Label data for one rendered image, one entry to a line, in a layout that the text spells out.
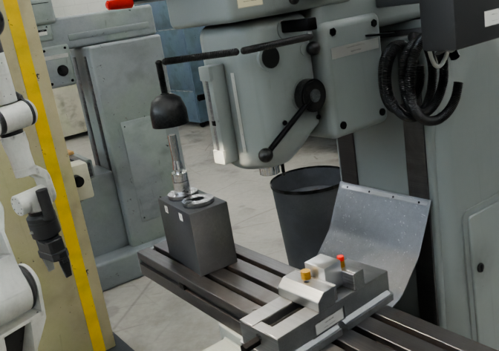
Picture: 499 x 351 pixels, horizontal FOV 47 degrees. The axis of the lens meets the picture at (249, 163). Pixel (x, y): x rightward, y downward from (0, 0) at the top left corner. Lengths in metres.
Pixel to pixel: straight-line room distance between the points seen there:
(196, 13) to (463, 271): 0.95
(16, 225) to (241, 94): 1.90
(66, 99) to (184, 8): 8.49
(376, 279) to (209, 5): 0.70
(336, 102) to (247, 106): 0.21
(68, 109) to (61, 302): 6.83
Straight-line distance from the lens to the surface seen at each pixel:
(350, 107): 1.32
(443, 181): 1.52
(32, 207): 1.85
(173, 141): 1.67
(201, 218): 1.58
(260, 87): 1.18
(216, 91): 1.20
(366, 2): 1.37
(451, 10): 1.17
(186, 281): 1.64
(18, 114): 1.79
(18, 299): 1.68
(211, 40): 1.24
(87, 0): 10.83
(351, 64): 1.31
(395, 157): 1.56
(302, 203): 3.23
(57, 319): 3.12
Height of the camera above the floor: 1.66
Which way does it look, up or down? 15 degrees down
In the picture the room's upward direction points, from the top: 9 degrees counter-clockwise
